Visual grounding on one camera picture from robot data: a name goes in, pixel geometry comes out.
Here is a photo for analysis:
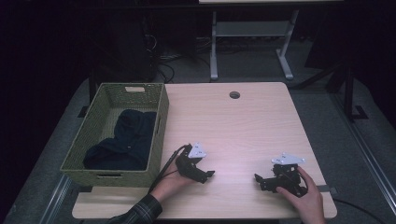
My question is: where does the person's right hand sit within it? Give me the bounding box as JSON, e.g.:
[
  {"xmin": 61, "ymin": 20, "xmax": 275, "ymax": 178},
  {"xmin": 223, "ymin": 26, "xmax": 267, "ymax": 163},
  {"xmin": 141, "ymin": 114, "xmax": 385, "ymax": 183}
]
[{"xmin": 276, "ymin": 165, "xmax": 327, "ymax": 224}]

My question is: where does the green woven basket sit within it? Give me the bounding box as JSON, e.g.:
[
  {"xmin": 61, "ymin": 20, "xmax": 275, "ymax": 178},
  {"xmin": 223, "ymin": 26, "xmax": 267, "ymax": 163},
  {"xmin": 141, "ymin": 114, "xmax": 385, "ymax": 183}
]
[{"xmin": 60, "ymin": 82, "xmax": 170, "ymax": 189}]

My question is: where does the black cable on floor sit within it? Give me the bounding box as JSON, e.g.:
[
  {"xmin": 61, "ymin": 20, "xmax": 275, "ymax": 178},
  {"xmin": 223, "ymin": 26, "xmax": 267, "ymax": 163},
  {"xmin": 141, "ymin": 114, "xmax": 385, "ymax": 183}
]
[{"xmin": 333, "ymin": 197, "xmax": 389, "ymax": 224}]

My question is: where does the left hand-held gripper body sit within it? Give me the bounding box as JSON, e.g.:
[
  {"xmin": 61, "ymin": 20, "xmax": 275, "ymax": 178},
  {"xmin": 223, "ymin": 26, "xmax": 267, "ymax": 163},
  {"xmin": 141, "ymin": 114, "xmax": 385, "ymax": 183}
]
[{"xmin": 175, "ymin": 142, "xmax": 207, "ymax": 183}]

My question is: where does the bundle of floor cables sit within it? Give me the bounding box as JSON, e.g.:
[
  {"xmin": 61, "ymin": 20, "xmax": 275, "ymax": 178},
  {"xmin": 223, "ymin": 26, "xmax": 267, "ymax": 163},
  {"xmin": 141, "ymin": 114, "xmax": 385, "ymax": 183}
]
[{"xmin": 144, "ymin": 32, "xmax": 216, "ymax": 84}]

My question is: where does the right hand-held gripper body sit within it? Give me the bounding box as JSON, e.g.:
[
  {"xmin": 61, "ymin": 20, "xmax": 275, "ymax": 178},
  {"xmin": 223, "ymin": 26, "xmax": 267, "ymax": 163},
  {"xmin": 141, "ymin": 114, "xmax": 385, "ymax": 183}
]
[{"xmin": 260, "ymin": 151, "xmax": 309, "ymax": 198}]

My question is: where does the grey metal table frame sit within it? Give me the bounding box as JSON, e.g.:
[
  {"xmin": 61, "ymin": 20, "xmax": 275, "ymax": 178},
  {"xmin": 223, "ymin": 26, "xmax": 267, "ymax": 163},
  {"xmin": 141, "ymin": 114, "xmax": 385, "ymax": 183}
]
[{"xmin": 209, "ymin": 8, "xmax": 301, "ymax": 82}]

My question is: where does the black metal stand leg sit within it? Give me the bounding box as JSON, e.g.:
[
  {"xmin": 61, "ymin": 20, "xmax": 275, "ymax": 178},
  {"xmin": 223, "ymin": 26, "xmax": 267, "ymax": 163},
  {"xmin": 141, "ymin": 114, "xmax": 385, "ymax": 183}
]
[{"xmin": 77, "ymin": 66, "xmax": 98, "ymax": 119}]

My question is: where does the person's left hand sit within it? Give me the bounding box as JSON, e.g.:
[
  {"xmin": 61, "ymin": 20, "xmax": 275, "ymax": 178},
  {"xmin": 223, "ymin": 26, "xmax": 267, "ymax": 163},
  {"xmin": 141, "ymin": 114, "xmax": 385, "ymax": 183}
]
[{"xmin": 149, "ymin": 161, "xmax": 196, "ymax": 203}]

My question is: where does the black metal stand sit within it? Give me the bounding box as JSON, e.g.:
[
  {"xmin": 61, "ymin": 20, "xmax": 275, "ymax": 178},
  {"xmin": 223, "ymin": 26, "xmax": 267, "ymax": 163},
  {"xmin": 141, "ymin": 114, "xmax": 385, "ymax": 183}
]
[{"xmin": 326, "ymin": 62, "xmax": 370, "ymax": 123}]

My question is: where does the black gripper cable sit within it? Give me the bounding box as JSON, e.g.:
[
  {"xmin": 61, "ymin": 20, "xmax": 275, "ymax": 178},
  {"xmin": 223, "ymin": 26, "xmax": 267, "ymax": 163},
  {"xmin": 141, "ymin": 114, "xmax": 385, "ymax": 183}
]
[{"xmin": 147, "ymin": 144, "xmax": 191, "ymax": 194}]

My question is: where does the dark navy cloth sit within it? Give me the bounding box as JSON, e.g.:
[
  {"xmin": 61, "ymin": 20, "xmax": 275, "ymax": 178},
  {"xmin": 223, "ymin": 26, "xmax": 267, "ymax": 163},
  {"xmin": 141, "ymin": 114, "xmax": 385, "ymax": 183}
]
[{"xmin": 82, "ymin": 108, "xmax": 158, "ymax": 172}]

